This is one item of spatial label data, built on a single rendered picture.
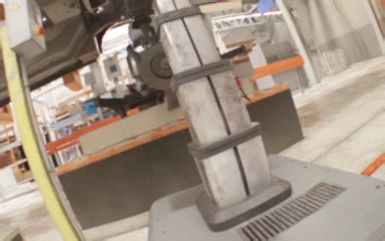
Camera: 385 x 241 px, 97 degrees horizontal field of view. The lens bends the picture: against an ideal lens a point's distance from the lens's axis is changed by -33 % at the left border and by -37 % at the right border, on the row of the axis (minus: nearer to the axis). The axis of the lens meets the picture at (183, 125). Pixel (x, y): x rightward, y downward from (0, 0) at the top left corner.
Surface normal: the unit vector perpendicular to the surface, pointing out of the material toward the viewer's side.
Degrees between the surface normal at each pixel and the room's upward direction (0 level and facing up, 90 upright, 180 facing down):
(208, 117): 90
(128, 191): 90
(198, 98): 90
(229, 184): 90
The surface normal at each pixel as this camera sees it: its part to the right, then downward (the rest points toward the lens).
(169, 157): 0.18, -0.02
